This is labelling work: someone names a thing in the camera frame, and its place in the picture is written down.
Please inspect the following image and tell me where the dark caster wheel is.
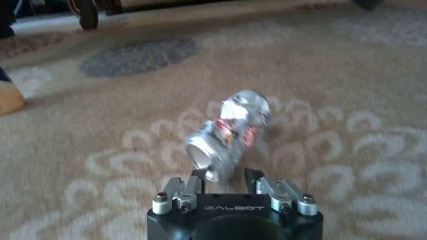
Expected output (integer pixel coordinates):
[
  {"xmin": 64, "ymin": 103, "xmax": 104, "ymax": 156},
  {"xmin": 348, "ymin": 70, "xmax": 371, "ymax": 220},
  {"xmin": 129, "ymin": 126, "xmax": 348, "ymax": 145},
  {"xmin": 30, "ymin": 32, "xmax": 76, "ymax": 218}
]
[{"xmin": 77, "ymin": 0, "xmax": 100, "ymax": 31}]

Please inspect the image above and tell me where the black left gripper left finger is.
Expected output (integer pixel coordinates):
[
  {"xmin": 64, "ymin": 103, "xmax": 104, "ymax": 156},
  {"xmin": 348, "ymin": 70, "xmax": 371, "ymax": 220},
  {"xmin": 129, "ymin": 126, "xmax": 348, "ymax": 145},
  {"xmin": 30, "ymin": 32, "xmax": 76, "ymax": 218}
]
[{"xmin": 150, "ymin": 169, "xmax": 209, "ymax": 216}]

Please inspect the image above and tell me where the beige patterned floor rug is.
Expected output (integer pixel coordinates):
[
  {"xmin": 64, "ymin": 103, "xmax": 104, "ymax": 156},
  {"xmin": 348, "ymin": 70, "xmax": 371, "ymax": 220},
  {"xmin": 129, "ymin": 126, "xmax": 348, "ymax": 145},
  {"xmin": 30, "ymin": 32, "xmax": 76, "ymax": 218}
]
[{"xmin": 0, "ymin": 2, "xmax": 427, "ymax": 240}]

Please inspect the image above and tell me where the crushed silver drink can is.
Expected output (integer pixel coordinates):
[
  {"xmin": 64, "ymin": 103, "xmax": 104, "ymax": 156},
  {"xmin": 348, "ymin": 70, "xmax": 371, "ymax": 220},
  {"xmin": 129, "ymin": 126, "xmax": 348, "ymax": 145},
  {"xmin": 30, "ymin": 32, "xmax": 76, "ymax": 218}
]
[{"xmin": 184, "ymin": 90, "xmax": 272, "ymax": 183}]

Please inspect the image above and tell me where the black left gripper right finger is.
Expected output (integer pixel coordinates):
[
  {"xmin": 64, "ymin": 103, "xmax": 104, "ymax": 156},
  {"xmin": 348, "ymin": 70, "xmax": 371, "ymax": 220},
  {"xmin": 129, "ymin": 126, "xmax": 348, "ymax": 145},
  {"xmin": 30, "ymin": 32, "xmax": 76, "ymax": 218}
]
[{"xmin": 244, "ymin": 167, "xmax": 318, "ymax": 216}]

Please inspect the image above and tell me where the dark furniture base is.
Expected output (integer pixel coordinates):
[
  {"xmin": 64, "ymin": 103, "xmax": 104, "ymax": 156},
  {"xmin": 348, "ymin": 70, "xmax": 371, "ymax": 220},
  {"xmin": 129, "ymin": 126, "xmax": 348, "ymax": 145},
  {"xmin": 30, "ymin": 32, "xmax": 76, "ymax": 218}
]
[{"xmin": 0, "ymin": 0, "xmax": 354, "ymax": 39}]

